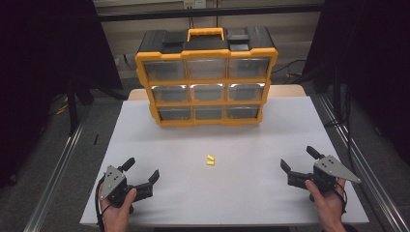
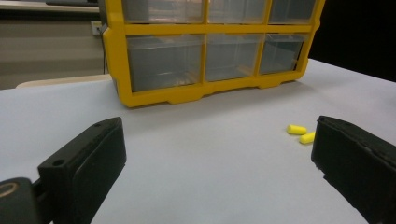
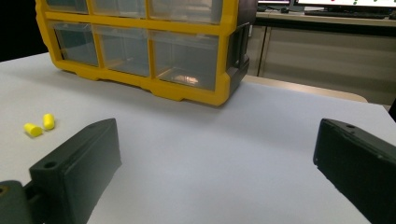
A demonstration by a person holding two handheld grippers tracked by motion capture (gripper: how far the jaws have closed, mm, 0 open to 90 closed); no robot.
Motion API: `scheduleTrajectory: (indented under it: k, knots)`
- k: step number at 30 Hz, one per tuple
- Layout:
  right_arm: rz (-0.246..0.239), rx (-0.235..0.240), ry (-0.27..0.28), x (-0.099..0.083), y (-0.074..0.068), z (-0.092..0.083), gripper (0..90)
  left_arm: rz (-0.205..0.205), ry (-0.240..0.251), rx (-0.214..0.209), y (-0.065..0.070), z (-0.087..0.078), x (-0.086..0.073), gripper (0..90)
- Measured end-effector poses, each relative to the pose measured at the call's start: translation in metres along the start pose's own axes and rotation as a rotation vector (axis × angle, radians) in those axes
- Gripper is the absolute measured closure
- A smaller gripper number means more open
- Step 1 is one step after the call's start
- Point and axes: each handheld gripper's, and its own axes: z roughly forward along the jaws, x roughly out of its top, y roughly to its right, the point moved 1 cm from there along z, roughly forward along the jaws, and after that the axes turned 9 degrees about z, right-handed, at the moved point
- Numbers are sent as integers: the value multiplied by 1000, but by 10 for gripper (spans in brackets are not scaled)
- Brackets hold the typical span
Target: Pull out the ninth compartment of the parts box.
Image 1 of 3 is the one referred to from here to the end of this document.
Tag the yellow black organizer cabinet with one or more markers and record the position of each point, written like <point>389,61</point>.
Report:
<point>206,51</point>

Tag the metal floor rail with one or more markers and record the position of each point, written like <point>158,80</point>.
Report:
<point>54,174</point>
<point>370,180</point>

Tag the black curtain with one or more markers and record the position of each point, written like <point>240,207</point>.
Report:
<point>38,64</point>
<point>370,64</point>

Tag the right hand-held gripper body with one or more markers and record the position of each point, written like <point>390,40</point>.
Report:
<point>332,167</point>

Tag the black stand post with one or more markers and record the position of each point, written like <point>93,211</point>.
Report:
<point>72,109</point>

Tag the person's right hand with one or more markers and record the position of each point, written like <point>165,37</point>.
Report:
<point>328,209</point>

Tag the white table cover sheet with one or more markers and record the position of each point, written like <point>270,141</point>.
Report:
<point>209,193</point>

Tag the yellow foam earplug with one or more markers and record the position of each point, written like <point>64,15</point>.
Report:
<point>210,163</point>
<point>210,157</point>

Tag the person's left hand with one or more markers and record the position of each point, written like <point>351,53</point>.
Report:
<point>117,219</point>

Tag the black horizontal bar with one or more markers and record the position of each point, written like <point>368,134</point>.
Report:
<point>161,15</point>

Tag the rows of transparent bins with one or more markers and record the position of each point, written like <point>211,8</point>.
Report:
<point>170,94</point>

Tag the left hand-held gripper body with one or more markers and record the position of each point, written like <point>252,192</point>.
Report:
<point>112,183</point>

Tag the white wall socket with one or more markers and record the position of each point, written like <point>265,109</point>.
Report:
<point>194,3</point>

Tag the clear plastic drawer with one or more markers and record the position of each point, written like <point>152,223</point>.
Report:
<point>243,111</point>

